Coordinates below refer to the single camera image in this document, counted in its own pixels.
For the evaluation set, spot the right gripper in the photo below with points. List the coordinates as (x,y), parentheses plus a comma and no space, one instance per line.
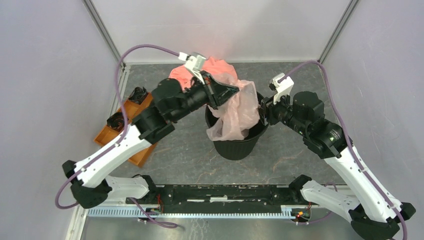
(267,107)

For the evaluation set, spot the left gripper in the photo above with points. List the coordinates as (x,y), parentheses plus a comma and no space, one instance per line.
(217,93)

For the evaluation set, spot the pink plastic trash bag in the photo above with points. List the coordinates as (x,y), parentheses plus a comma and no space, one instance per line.
(238,115)

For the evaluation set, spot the black trash bin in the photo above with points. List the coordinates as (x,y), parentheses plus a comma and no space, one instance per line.
(235,150)

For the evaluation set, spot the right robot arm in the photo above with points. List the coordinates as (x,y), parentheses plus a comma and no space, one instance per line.
(372,212)

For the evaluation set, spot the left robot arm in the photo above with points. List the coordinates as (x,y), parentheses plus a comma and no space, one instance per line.
(90,179)

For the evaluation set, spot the salmon pink cloth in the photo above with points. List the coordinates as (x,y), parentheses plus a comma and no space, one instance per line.
(216,67)

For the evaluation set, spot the dark rolled sock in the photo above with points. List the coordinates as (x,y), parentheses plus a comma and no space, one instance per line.
(116,121)
(138,95)

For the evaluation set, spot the orange compartment tray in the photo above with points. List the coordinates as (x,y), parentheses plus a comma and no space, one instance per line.
(107,133)

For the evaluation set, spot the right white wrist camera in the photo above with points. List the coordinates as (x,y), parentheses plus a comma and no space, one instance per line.
(282,86)

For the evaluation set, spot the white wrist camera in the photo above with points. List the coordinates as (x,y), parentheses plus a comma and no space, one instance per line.
(282,86)
(193,63)

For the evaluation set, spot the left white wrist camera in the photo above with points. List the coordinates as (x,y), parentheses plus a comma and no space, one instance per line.
(193,63)

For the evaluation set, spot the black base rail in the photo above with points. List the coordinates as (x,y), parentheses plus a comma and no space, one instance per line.
(224,201)

